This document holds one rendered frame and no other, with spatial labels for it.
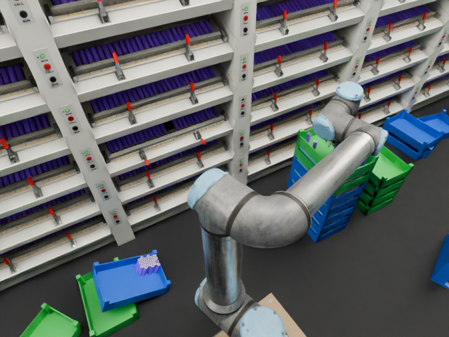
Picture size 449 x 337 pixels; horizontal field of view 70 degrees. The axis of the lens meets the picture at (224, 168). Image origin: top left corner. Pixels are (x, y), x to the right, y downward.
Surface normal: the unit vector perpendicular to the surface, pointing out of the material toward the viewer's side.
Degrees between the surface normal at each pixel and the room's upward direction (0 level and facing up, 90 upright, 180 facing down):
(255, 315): 6
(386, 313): 0
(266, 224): 41
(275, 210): 16
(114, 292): 24
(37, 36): 90
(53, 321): 0
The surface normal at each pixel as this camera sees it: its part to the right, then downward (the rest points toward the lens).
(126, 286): 0.35, -0.77
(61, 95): 0.48, 0.64
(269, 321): 0.00, -0.60
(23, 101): 0.16, -0.40
